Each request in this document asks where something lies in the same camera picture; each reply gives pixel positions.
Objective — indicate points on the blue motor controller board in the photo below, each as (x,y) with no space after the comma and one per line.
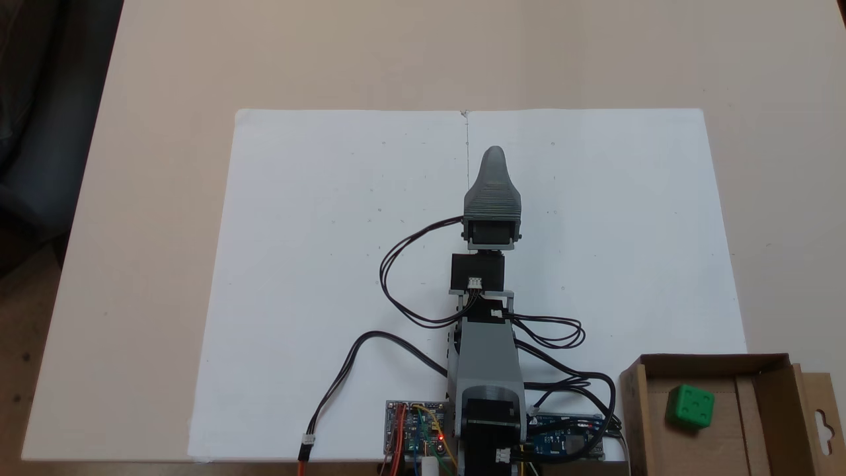
(413,430)

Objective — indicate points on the white paper sheet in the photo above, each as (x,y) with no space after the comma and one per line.
(297,264)
(628,231)

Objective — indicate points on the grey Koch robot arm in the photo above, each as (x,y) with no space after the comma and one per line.
(489,357)

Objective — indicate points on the dark grey upholstered seat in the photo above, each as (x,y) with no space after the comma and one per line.
(39,132)

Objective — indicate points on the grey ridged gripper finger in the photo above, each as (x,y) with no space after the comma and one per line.
(493,192)

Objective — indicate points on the blue power converter board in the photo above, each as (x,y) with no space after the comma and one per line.
(568,439)

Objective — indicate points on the brown cardboard box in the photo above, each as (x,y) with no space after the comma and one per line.
(740,453)

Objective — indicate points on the green dice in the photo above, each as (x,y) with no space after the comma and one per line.
(691,406)

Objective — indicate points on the white plug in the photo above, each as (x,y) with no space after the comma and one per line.
(430,467)

